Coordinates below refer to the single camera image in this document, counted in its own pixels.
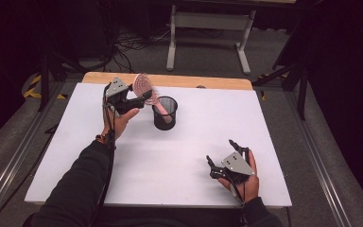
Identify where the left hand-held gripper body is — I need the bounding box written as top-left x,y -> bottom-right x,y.
102,77 -> 134,116

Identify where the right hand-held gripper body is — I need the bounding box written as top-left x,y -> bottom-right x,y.
210,147 -> 256,185

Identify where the pink hairbrush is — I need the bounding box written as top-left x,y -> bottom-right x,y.
131,73 -> 174,125

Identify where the black mesh pen holder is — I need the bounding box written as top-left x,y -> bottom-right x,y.
151,96 -> 179,131

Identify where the person's right hand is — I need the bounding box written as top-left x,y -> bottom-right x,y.
216,149 -> 261,204

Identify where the person's left hand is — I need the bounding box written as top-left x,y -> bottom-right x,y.
101,106 -> 141,142

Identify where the orange wristband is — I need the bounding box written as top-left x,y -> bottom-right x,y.
95,133 -> 117,147

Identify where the black tripod stand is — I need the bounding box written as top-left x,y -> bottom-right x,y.
252,0 -> 311,121
37,51 -> 88,113

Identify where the yellow black hazard tape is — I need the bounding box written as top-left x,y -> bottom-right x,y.
23,73 -> 68,100

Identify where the white metal stand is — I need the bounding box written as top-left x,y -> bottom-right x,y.
165,0 -> 297,76

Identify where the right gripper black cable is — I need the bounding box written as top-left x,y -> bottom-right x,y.
225,173 -> 249,227

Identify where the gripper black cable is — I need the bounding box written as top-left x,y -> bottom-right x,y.
225,173 -> 249,227
95,83 -> 117,227

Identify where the bundle of floor cables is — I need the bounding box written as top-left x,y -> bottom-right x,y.
105,26 -> 173,74

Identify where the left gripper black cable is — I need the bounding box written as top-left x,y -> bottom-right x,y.
95,83 -> 117,227

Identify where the aluminium floor rail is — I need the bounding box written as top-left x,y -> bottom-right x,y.
0,79 -> 65,227
282,89 -> 354,227

